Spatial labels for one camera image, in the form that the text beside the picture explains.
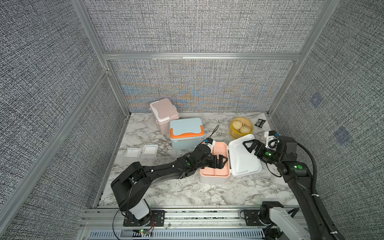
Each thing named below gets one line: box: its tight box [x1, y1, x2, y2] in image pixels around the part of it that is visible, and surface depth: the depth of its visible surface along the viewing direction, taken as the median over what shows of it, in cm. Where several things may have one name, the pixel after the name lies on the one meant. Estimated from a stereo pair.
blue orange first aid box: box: [169, 117, 205, 151], surface depth 92 cm
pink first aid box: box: [149, 98, 180, 135], surface depth 102 cm
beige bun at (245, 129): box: [239, 126, 252, 134], surface depth 105 cm
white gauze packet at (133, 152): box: [125, 147, 142, 158], surface depth 99 cm
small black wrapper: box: [254, 119, 266, 129], surface depth 113 cm
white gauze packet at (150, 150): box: [143, 144, 158, 157], surface depth 100 cm
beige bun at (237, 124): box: [232, 120, 243, 131], surface depth 108 cm
